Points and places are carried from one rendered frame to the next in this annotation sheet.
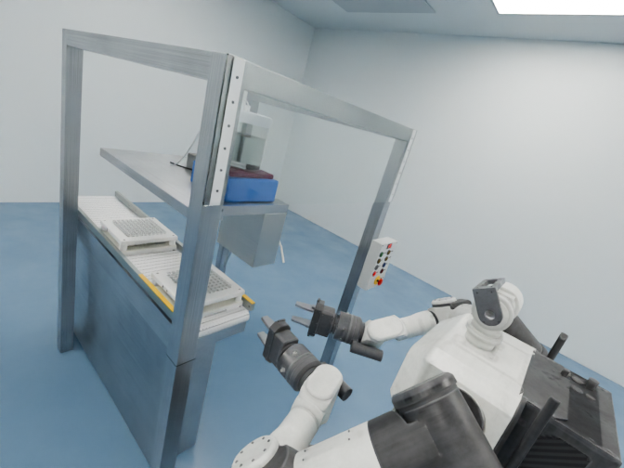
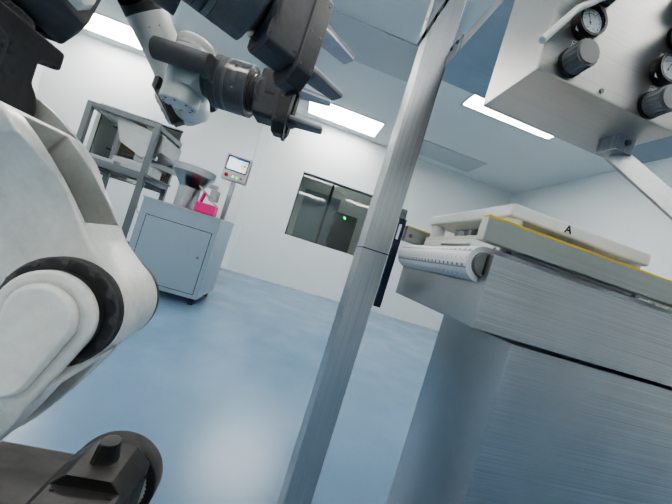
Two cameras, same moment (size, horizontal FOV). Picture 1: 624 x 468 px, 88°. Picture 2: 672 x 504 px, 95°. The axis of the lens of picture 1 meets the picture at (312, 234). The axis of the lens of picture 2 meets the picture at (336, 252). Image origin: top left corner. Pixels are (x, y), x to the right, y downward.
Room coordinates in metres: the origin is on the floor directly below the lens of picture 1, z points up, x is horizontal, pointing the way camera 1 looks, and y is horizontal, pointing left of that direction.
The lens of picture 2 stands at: (1.23, -0.27, 0.74)
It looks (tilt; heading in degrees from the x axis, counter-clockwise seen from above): 1 degrees up; 135
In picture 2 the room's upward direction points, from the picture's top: 17 degrees clockwise
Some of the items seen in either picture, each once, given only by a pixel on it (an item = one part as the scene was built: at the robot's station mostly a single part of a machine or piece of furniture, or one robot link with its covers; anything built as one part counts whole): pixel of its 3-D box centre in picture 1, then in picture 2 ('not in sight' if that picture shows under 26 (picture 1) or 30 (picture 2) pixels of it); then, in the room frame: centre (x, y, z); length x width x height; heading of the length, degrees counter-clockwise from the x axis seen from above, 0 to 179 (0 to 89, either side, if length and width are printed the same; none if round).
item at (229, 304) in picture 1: (197, 294); (513, 262); (1.06, 0.36, 0.83); 0.24 x 0.24 x 0.02; 54
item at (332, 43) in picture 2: (305, 305); (334, 41); (0.89, -0.04, 1.01); 0.06 x 0.03 x 0.02; 86
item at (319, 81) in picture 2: (300, 321); (320, 86); (0.89, -0.04, 0.95); 0.06 x 0.03 x 0.02; 86
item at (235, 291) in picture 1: (199, 283); (521, 237); (1.06, 0.36, 0.88); 0.25 x 0.24 x 0.02; 144
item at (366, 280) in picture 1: (377, 263); not in sight; (1.59, -0.37, 0.95); 0.17 x 0.06 x 0.26; 144
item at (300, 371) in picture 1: (318, 385); (197, 76); (0.62, -0.11, 0.97); 0.11 x 0.11 x 0.11; 46
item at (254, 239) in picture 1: (250, 227); (592, 52); (1.12, 0.22, 1.12); 0.22 x 0.11 x 0.20; 54
